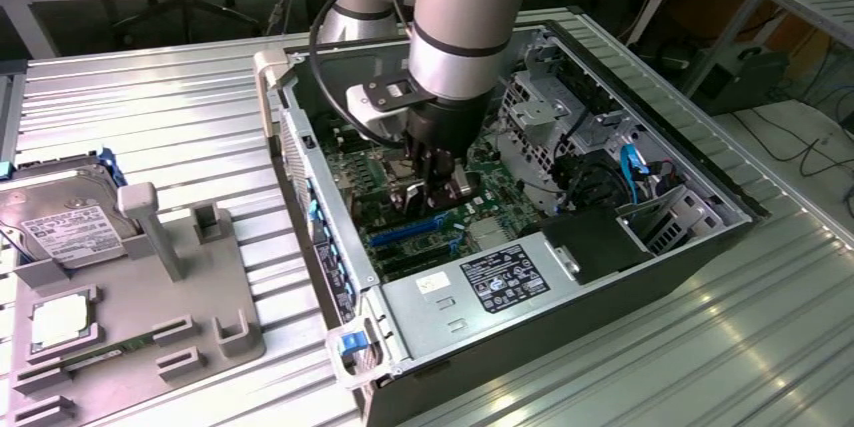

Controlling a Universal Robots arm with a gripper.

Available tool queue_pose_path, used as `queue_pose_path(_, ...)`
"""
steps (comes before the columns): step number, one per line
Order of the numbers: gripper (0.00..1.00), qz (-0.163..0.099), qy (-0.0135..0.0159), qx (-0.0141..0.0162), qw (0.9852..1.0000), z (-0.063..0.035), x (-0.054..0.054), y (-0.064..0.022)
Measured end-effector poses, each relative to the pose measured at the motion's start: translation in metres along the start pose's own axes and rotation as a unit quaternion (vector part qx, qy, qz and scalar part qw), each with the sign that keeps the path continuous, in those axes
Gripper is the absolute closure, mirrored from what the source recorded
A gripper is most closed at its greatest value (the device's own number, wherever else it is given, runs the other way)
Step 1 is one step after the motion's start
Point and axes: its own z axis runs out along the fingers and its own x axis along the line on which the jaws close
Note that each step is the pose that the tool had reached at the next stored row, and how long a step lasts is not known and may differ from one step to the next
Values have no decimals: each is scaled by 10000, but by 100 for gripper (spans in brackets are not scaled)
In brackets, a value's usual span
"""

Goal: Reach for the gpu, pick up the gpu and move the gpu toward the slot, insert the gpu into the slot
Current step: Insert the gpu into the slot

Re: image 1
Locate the silver CPU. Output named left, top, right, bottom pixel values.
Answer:
left=29, top=295, right=93, bottom=347

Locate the hard disk with blue carrier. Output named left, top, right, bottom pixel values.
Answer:
left=0, top=146, right=128, bottom=271

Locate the CPU socket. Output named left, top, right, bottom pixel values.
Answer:
left=378, top=156, right=414, bottom=183

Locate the perforated metal drive cage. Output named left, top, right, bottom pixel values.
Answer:
left=496, top=69, right=645, bottom=213

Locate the green motherboard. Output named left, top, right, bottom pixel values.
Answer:
left=318, top=111, right=556, bottom=284

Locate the blue wire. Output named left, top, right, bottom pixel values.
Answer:
left=617, top=143, right=653, bottom=209

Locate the black box device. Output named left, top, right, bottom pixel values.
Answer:
left=692, top=46, right=792, bottom=116

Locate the black chair base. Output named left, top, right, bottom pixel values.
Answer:
left=109, top=0, right=265, bottom=46

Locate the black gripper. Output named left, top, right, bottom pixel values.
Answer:
left=401, top=91, right=488, bottom=178

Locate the grey power supply unit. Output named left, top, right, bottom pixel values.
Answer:
left=377, top=231, right=588, bottom=364

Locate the metal disk bay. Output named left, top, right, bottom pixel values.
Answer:
left=616, top=185, right=729, bottom=254

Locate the green RAM stick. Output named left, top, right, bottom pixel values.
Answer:
left=62, top=334, right=160, bottom=367

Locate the grey plastic parts rack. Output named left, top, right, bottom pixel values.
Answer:
left=9, top=181, right=268, bottom=426

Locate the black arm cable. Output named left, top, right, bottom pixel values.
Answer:
left=308, top=0, right=408, bottom=148

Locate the black plastic shroud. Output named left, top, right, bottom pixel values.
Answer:
left=539, top=206, right=656, bottom=286

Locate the open black PC case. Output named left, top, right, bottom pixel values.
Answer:
left=252, top=19, right=769, bottom=427

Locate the blue expansion slot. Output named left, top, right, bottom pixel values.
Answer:
left=368, top=214, right=449, bottom=249

